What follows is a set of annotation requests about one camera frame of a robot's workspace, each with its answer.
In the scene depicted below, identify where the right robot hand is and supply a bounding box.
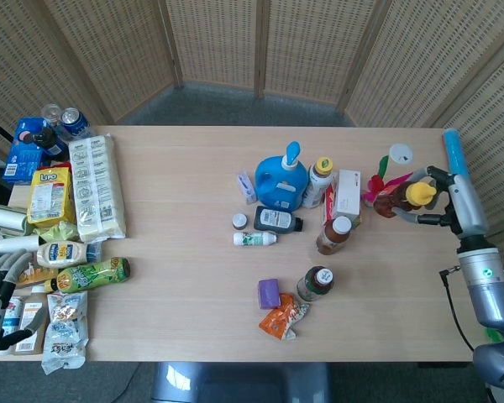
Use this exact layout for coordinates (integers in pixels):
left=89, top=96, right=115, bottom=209
left=396, top=165, right=491, bottom=241

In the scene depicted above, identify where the honey bear bottle yellow cap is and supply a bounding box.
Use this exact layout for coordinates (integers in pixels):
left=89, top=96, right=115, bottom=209
left=373, top=181, right=438, bottom=220

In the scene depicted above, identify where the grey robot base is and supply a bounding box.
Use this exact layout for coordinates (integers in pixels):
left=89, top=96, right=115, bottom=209
left=150, top=361, right=333, bottom=403

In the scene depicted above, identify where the brown bottle with white label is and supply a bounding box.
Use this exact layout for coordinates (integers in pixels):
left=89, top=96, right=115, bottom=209
left=13, top=285, right=50, bottom=356

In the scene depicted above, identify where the mayonnaise squeeze bottle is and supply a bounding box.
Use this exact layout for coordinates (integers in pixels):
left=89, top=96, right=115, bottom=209
left=35, top=239, right=103, bottom=270

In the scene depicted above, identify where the brown tea bottle white cap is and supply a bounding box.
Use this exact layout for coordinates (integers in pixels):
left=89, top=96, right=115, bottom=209
left=316, top=215, right=354, bottom=256

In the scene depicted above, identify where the white bottle with yellow cap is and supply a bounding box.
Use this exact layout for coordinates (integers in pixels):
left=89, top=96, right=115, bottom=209
left=301, top=156, right=336, bottom=210

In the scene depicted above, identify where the green-label tea bottle white cap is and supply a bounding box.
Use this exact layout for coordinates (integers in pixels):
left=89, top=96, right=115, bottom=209
left=295, top=265, right=336, bottom=303

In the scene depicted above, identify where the dark bottle with blue label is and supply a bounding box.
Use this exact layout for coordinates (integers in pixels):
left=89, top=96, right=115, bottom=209
left=29, top=127, right=71, bottom=163

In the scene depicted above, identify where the blue detergent jug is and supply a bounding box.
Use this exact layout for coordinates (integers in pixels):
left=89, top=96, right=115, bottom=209
left=254, top=140, right=309, bottom=213

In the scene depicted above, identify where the dark grey squeeze bottle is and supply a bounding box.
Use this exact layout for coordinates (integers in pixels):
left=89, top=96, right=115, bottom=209
left=253, top=205, right=305, bottom=234

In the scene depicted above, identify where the small white bottle green print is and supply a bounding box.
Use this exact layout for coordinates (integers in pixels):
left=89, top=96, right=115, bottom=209
left=233, top=231, right=279, bottom=248

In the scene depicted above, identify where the orange flat pack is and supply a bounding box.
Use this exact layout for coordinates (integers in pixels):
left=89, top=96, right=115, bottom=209
left=16, top=264, right=60, bottom=289

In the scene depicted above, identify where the light blue tube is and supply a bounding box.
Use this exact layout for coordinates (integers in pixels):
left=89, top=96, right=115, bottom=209
left=442, top=127, right=470, bottom=178

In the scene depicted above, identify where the white paper roll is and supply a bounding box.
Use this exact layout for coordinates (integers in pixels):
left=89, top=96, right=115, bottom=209
left=0, top=234, right=48, bottom=255

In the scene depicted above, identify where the white snack bag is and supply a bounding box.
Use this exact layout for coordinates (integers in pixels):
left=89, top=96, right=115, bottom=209
left=40, top=290, right=90, bottom=376

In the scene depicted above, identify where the white round table grommet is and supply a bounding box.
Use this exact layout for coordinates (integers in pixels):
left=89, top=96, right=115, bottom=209
left=389, top=143, right=415, bottom=165

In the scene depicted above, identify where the white lint roller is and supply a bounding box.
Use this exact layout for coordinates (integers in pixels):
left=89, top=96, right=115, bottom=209
left=0, top=205, right=35, bottom=237

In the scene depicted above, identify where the colourful feather shuttlecock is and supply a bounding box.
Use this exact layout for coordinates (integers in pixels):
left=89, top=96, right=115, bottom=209
left=361, top=154, right=415, bottom=208

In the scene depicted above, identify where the light green bag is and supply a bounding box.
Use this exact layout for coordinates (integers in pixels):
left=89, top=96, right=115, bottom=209
left=33, top=221, right=81, bottom=243

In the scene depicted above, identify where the green chips tube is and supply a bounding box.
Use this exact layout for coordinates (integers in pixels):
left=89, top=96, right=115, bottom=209
left=44, top=256, right=133, bottom=295

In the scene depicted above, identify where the white and red carton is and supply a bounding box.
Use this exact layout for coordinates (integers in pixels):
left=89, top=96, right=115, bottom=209
left=322, top=169, right=363, bottom=230

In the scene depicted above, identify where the yellow biscuit pack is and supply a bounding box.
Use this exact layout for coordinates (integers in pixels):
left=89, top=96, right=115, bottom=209
left=26, top=165, right=77, bottom=228

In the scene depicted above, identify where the blue cookie box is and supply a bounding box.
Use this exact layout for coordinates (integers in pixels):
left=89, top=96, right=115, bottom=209
left=1, top=117, right=52, bottom=186

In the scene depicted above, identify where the pale yellow tissue pack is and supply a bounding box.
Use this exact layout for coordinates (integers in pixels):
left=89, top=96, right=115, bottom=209
left=67, top=133, right=128, bottom=243

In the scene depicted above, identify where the clear plastic cup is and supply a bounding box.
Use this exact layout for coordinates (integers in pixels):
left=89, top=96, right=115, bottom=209
left=39, top=102, right=65, bottom=128

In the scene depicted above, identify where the blue drink can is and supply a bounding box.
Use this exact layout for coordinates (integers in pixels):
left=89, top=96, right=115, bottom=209
left=60, top=107, right=96, bottom=140

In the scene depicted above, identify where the purple box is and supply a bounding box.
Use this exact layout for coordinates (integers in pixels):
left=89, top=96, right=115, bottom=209
left=257, top=277, right=282, bottom=311

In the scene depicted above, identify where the orange snack packet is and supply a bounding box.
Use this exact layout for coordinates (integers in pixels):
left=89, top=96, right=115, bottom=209
left=258, top=292, right=312, bottom=341

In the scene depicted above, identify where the small lavender tissue pack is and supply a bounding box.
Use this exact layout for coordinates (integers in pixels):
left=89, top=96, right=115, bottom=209
left=235, top=170, right=258, bottom=206

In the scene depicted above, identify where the wicker folding screen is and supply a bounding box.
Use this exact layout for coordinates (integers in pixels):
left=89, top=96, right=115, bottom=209
left=0, top=0, right=504, bottom=295

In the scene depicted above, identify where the black cable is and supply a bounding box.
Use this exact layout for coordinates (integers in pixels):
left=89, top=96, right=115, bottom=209
left=439, top=265, right=476, bottom=352

